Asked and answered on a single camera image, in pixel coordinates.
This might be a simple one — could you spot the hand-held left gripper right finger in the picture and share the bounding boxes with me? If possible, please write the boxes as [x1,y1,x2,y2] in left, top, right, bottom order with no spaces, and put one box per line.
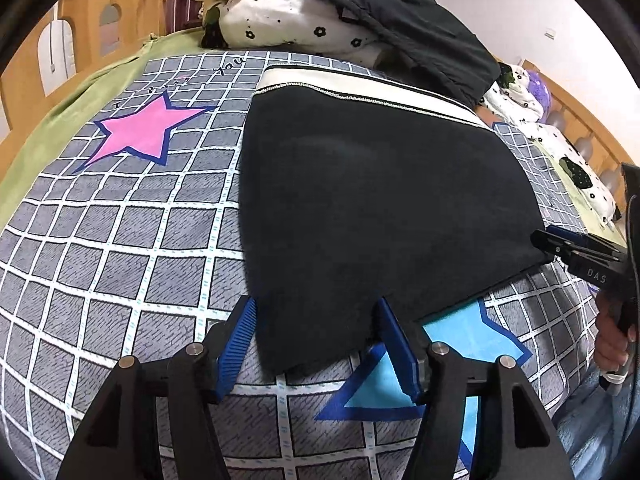
[377,297,576,480]

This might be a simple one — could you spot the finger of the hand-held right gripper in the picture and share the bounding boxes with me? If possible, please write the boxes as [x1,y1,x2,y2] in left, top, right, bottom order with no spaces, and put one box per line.
[546,225,626,257]
[531,230,621,263]

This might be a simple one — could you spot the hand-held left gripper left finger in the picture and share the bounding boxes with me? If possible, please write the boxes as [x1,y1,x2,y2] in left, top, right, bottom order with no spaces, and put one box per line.
[55,296,258,480]

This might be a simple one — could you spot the black pants with white waistband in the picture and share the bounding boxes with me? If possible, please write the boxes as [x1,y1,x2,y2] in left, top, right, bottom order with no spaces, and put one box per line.
[235,62,556,376]

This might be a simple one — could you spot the person's right hand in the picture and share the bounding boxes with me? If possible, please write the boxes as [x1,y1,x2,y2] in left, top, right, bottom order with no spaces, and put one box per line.
[594,290,638,378]

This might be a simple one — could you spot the white floral pillow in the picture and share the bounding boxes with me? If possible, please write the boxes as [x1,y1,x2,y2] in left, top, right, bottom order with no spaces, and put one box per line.
[525,122,621,223]

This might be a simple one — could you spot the grey grid blanket with stars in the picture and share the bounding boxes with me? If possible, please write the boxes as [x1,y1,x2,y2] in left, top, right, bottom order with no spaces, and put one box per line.
[0,50,601,480]

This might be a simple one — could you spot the white floral blanket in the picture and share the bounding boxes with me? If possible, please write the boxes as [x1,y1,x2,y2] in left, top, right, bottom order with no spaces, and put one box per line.
[482,62,546,123]

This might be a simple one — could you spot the purple plush toy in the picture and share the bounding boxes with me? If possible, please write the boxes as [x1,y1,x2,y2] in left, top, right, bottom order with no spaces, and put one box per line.
[520,67,553,121]

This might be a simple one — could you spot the person's blue jeans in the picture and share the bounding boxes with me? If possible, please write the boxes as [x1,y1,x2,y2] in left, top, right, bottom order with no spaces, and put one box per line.
[552,370,640,480]

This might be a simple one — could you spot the dark padded jacket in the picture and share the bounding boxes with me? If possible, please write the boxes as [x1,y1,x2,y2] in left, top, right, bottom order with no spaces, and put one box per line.
[307,0,501,111]

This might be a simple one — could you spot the wooden bed frame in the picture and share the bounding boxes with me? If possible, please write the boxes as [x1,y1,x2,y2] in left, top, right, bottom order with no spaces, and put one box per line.
[0,0,640,201]

